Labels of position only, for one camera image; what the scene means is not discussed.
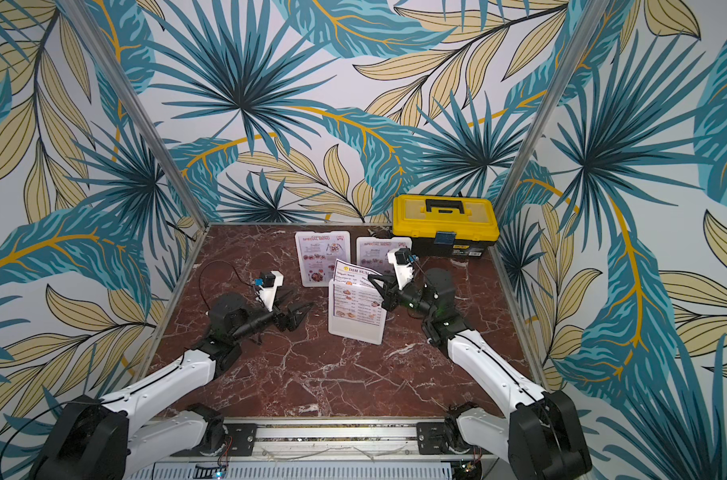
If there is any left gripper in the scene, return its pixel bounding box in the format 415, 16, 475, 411
232, 286, 314, 343

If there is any restaurant special menu sheet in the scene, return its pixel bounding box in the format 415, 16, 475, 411
359, 239, 411, 275

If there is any white menu rack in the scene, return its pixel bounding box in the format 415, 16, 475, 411
293, 230, 352, 289
327, 280, 387, 345
355, 236, 413, 277

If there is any yellow header menu sheet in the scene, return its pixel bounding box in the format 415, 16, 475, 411
329, 259, 385, 327

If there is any pink menu sheet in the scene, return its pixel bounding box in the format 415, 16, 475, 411
298, 235, 347, 284

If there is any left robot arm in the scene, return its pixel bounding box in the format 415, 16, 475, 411
28, 294, 312, 479

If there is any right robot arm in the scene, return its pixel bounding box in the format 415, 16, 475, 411
369, 266, 593, 479

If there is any yellow black toolbox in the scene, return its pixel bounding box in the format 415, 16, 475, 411
393, 195, 499, 258

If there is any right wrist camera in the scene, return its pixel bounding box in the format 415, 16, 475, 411
387, 247, 417, 290

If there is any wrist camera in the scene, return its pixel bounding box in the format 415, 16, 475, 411
387, 247, 417, 290
254, 270, 284, 312

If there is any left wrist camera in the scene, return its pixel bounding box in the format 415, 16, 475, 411
254, 270, 284, 312

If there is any aluminium front rail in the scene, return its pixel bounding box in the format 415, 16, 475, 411
68, 417, 587, 480

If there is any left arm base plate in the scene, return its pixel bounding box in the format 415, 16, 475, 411
190, 423, 257, 458

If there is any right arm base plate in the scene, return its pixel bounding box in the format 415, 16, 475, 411
415, 419, 501, 456

